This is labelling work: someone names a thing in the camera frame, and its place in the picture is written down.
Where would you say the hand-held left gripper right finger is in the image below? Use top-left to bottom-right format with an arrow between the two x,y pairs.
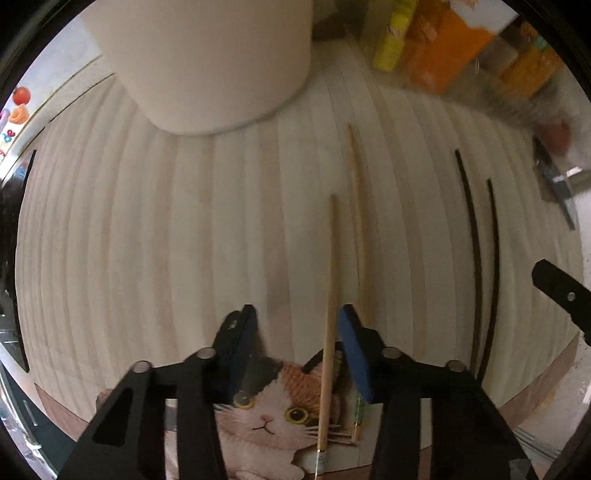
338,304 -> 539,480

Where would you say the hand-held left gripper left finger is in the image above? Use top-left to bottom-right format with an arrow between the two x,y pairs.
58,304 -> 259,480

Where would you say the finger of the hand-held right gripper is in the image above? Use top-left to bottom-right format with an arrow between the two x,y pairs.
531,259 -> 591,345

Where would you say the dark wooden chopstick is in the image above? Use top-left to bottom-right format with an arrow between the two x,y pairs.
454,148 -> 484,371
477,178 -> 501,380

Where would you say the banded light wooden chopstick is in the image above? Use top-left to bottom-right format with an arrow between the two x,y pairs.
315,194 -> 341,479
346,124 -> 371,446

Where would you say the cream cylindrical utensil holder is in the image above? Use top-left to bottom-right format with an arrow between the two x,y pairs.
81,0 -> 317,136

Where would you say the blue-grey smartphone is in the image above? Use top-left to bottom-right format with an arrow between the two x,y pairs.
533,136 -> 578,232

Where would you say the striped table mat cat print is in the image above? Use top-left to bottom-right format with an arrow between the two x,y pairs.
14,46 -> 583,480

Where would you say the red item in bag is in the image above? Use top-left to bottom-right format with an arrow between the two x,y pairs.
538,115 -> 574,153

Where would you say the clear plastic bag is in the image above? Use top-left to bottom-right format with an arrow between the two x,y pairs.
545,69 -> 591,163

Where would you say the clear acrylic tray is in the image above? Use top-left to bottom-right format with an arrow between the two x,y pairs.
360,46 -> 570,132

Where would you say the grey can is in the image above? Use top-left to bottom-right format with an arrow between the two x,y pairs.
480,28 -> 522,75

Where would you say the orange and white packet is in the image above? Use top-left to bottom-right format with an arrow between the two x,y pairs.
406,0 -> 502,93

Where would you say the yellow box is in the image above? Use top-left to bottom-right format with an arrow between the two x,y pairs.
372,0 -> 419,73

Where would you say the group of colourful wall stickers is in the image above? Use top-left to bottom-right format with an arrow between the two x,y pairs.
0,85 -> 34,158

